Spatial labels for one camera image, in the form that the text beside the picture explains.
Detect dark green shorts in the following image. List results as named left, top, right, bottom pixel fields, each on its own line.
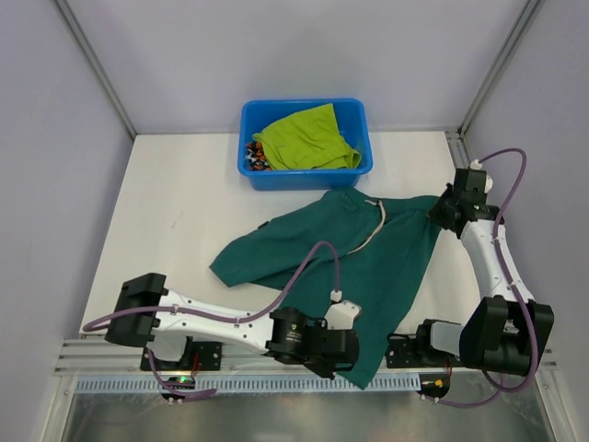
left=210, top=188, right=440, bottom=389

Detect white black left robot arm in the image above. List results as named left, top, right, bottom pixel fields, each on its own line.
left=106, top=273, right=360, bottom=378

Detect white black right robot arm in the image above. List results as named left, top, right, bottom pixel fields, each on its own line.
left=416, top=169, right=554, bottom=377

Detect lime green shorts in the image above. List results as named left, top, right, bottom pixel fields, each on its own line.
left=250, top=103, right=362, bottom=170

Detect orange black patterned shorts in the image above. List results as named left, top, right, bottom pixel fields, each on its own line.
left=246, top=141, right=271, bottom=171

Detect right controller board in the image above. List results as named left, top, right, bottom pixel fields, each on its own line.
left=417, top=374, right=450, bottom=402

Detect controller board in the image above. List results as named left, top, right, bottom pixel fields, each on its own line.
left=160, top=376, right=195, bottom=404
left=417, top=374, right=450, bottom=402

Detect left controller board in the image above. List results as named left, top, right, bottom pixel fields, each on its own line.
left=160, top=376, right=195, bottom=404

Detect blue plastic bin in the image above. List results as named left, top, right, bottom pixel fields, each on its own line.
left=237, top=98, right=373, bottom=191

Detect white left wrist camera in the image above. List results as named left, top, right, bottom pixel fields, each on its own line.
left=324, top=300, right=362, bottom=331

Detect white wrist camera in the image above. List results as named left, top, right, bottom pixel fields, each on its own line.
left=324, top=300, right=362, bottom=331
left=469, top=159, right=493, bottom=194

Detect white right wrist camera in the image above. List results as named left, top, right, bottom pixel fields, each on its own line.
left=469, top=159, right=493, bottom=194

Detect right side aluminium rail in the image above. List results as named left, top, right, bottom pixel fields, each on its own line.
left=445, top=129, right=472, bottom=169

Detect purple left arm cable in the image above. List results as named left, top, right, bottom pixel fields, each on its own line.
left=81, top=241, right=344, bottom=406

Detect grey slotted cable duct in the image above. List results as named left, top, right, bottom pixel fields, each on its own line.
left=75, top=372, right=421, bottom=394

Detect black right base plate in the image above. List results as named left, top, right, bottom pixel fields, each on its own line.
left=385, top=333, right=463, bottom=368

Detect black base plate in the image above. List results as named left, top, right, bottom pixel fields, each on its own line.
left=140, top=338, right=222, bottom=372
left=385, top=333, right=463, bottom=368

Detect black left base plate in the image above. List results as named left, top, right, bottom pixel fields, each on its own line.
left=140, top=338, right=222, bottom=372

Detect right aluminium frame post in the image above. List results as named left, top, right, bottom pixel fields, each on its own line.
left=458, top=0, right=544, bottom=137

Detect aluminium frame post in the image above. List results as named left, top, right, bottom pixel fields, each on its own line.
left=52, top=0, right=137, bottom=140
left=458, top=0, right=544, bottom=137

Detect aluminium mounting rail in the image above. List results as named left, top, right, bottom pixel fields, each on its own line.
left=53, top=333, right=558, bottom=377

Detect left aluminium frame post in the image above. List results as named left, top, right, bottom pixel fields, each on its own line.
left=52, top=0, right=137, bottom=140

